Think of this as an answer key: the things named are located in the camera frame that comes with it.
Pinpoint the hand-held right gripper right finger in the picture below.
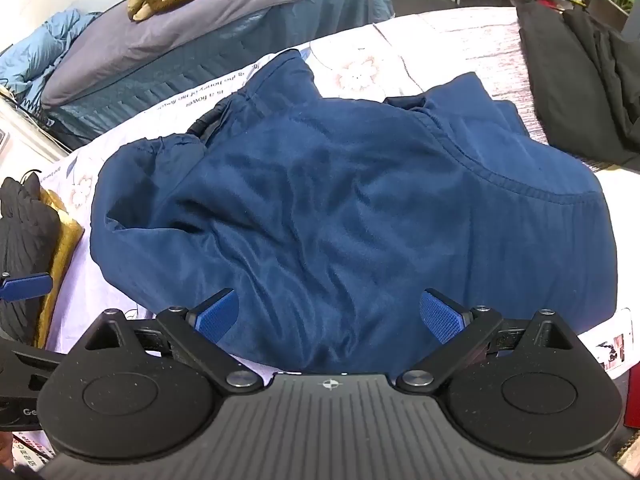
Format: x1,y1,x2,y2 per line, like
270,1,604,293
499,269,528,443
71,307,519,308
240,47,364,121
397,288,577,394

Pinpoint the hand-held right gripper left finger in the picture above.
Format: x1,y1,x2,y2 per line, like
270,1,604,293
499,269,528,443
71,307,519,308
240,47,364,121
85,288,264,394

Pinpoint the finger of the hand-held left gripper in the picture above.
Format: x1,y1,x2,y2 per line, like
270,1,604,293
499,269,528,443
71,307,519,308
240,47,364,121
0,272,54,303

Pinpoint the navy blue jacket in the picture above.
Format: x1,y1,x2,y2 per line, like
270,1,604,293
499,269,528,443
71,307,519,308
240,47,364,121
90,49,621,376

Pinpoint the pile of black clothes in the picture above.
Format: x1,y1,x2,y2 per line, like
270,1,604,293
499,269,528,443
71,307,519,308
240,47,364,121
516,4,640,167

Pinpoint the black ribbed garment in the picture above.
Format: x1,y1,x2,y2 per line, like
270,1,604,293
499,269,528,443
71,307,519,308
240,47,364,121
0,171,65,347

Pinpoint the golden yellow cloth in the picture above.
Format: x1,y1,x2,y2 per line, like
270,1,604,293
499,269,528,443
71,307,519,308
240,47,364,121
31,189,86,350

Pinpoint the red printed packet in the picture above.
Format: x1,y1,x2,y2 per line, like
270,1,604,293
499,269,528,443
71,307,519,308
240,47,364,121
0,430,57,473

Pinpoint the light blue quilt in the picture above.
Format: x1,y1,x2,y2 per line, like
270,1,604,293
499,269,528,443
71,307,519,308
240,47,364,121
0,9,102,112

